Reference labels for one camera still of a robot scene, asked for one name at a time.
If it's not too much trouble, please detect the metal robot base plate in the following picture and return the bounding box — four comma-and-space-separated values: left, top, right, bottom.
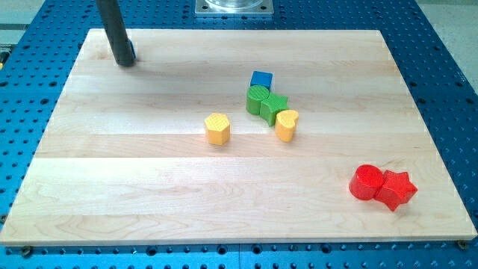
195, 0, 274, 15

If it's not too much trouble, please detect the light wooden board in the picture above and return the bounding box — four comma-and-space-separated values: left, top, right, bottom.
1, 29, 477, 247

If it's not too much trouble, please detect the blue block behind arm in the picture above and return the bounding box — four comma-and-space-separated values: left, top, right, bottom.
129, 40, 137, 59

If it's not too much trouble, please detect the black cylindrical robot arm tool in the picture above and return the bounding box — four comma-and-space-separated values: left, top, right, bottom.
96, 0, 136, 67

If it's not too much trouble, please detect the blue cube block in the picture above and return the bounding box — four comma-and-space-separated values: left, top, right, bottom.
249, 70, 273, 90

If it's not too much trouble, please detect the yellow heart block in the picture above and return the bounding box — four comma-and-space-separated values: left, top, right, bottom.
275, 110, 299, 142

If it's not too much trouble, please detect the red star block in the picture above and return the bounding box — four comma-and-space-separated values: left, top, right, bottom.
374, 170, 418, 211

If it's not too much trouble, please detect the green star block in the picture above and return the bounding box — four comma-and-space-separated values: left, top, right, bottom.
259, 93, 289, 126

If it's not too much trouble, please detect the yellow hexagon block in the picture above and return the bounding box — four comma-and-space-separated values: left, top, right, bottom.
205, 113, 231, 145

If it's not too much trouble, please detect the red cylinder block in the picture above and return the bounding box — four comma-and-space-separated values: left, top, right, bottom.
349, 164, 385, 200

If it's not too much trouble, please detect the green cylinder block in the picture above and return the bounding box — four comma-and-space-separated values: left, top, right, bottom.
246, 85, 270, 115

